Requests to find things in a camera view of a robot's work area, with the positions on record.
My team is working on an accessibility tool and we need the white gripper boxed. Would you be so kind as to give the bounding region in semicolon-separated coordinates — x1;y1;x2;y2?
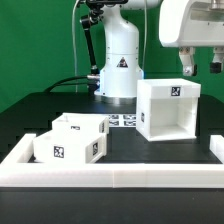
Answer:
159;0;224;76

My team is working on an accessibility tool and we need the white drawer cabinet box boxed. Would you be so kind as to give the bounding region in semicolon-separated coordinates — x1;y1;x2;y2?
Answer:
136;78;201;141

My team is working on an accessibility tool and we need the white front drawer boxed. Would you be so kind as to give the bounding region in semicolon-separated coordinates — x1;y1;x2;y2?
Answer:
33;131;107;164

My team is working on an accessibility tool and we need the white drawer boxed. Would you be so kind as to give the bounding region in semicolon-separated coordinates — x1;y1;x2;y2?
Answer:
33;131;107;164
52;113;109;134

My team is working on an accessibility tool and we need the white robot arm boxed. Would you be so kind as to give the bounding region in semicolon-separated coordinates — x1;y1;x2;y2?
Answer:
86;0;224;103

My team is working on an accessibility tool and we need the marker tag sheet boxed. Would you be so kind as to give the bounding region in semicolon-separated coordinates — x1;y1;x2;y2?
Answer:
109;114;136;128

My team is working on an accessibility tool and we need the white U-shaped border fence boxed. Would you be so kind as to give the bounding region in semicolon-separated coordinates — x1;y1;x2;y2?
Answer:
0;134;224;188

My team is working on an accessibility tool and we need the black cable bundle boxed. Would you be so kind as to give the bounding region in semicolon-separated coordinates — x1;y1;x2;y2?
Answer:
43;75;101;93

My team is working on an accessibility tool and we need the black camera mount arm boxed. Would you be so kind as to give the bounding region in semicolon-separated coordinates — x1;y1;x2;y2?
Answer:
80;0;128;75

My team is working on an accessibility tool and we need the white thin cable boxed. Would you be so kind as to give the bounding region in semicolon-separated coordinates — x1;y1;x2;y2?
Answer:
71;0;81;93

